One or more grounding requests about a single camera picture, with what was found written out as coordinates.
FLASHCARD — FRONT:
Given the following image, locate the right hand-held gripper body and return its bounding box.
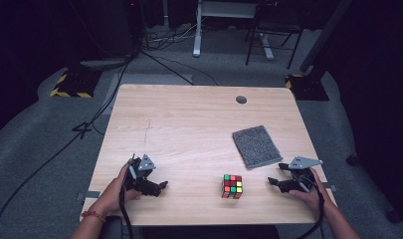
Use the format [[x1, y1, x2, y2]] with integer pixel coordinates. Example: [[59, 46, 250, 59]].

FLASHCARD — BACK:
[[282, 155, 324, 194]]

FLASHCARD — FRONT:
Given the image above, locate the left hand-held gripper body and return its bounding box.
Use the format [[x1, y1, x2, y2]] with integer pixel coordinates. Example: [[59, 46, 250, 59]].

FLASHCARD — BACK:
[[123, 152, 157, 196]]

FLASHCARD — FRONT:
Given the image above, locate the grey cloth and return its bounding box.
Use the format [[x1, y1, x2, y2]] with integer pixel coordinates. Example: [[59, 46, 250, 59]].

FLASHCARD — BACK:
[[231, 124, 284, 170]]

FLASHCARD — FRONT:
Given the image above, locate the multicoloured puzzle cube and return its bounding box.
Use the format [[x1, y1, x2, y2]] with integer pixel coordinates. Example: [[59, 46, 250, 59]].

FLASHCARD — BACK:
[[221, 173, 244, 200]]

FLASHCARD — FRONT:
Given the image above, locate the person's right hand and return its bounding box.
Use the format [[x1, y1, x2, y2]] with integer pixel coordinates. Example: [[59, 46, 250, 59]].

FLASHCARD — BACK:
[[288, 167, 336, 214]]

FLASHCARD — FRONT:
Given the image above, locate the person's left hand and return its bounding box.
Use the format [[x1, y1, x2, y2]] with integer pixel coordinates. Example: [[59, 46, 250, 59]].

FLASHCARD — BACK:
[[99, 160, 143, 217]]

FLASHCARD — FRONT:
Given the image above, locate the black caster wheel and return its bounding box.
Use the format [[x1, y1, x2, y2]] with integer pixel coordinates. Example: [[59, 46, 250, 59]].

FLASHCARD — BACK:
[[345, 153, 359, 167]]

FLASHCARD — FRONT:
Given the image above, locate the person's dark clothed lap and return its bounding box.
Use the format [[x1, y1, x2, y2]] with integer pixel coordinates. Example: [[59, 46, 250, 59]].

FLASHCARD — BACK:
[[99, 215, 281, 239]]

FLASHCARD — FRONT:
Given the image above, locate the black yellow striped stand base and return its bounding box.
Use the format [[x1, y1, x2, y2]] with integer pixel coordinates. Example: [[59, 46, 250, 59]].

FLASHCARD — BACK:
[[49, 68, 102, 100], [285, 73, 330, 102]]

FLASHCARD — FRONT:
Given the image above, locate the dark slanted stand pole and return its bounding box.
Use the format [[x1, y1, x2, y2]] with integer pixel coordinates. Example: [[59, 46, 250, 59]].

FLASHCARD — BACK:
[[299, 0, 353, 75]]

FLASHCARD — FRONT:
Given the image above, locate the black metal chair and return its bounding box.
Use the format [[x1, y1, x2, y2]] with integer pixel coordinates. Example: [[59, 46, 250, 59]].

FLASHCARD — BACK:
[[244, 0, 305, 71]]

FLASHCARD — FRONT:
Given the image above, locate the dark cabinet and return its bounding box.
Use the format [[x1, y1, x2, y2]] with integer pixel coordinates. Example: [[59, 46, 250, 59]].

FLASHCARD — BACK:
[[68, 0, 145, 69]]

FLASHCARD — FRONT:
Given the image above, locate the grey table edge bracket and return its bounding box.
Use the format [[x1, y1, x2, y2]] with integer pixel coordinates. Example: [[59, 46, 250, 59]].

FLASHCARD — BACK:
[[75, 190, 101, 202], [321, 181, 339, 193]]

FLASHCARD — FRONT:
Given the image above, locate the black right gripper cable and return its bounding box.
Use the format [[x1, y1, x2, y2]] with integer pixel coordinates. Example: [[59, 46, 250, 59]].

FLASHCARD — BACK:
[[297, 177, 325, 239]]

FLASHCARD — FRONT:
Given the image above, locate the red bracelet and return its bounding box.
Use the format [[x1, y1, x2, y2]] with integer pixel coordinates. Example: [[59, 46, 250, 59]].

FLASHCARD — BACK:
[[81, 209, 107, 223]]

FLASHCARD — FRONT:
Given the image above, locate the long black floor cable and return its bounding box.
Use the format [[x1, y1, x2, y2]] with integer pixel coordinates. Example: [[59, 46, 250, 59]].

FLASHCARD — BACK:
[[0, 61, 132, 237]]

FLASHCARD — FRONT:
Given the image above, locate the thin black floor cable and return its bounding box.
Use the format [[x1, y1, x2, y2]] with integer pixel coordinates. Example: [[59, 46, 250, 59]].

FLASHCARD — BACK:
[[139, 49, 220, 87]]

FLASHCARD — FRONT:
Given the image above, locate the bundle of floor cables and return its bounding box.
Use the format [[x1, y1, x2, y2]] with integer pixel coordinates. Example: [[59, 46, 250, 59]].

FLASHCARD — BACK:
[[141, 19, 205, 52]]

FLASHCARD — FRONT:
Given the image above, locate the white desk frame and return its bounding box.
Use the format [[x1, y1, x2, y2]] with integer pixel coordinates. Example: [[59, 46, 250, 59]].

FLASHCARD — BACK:
[[192, 0, 276, 62]]

